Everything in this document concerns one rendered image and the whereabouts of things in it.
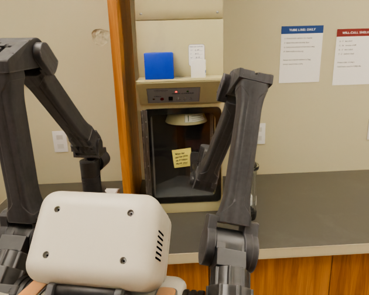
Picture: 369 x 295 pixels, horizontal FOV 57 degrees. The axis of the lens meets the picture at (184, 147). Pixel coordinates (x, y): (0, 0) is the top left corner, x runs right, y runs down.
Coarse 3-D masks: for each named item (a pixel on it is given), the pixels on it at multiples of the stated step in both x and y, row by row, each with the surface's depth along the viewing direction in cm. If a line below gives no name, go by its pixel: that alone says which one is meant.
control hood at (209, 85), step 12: (144, 84) 119; (156, 84) 119; (168, 84) 120; (180, 84) 120; (192, 84) 120; (204, 84) 121; (216, 84) 121; (144, 96) 125; (204, 96) 127; (216, 96) 127
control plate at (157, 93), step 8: (152, 88) 121; (160, 88) 121; (168, 88) 122; (176, 88) 122; (184, 88) 122; (192, 88) 122; (152, 96) 125; (160, 96) 125; (168, 96) 125; (176, 96) 126; (184, 96) 126; (192, 96) 126
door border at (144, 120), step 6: (144, 114) 132; (144, 120) 132; (144, 126) 133; (144, 132) 134; (144, 138) 135; (144, 144) 135; (144, 156) 136; (144, 162) 137; (150, 162) 137; (150, 168) 138; (150, 174) 139; (150, 180) 140; (150, 186) 140; (150, 192) 141
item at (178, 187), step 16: (160, 112) 132; (176, 112) 132; (192, 112) 132; (208, 112) 133; (160, 128) 134; (176, 128) 134; (192, 128) 134; (208, 128) 135; (160, 144) 136; (176, 144) 136; (192, 144) 136; (208, 144) 136; (160, 160) 138; (160, 176) 139; (176, 176) 140; (160, 192) 141; (176, 192) 142; (192, 192) 142; (208, 192) 142
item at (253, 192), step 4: (256, 168) 131; (256, 172) 133; (256, 176) 134; (252, 180) 133; (256, 180) 135; (252, 184) 133; (256, 184) 136; (252, 188) 134; (252, 192) 134; (252, 196) 135; (252, 200) 135; (252, 204) 136; (252, 208) 136; (252, 212) 137
